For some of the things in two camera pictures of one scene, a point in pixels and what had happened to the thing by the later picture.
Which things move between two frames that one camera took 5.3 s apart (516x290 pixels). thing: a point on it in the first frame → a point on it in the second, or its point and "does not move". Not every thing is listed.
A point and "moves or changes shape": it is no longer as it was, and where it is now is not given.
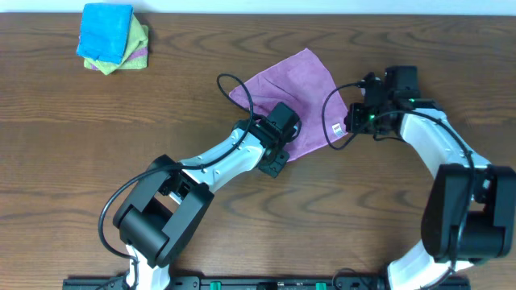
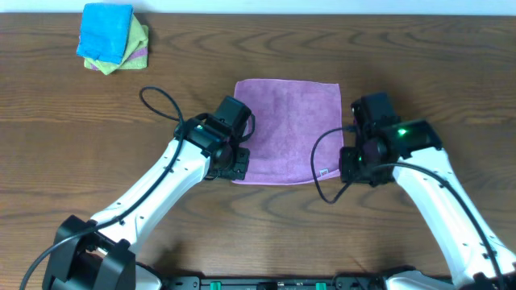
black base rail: (255, 283) does not move
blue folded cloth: (104, 31) does not move
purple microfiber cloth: (301, 82) moves or changes shape
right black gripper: (355, 121) → (351, 165)
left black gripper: (275, 162) → (236, 163)
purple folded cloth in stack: (137, 54) does not move
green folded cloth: (136, 53) does not move
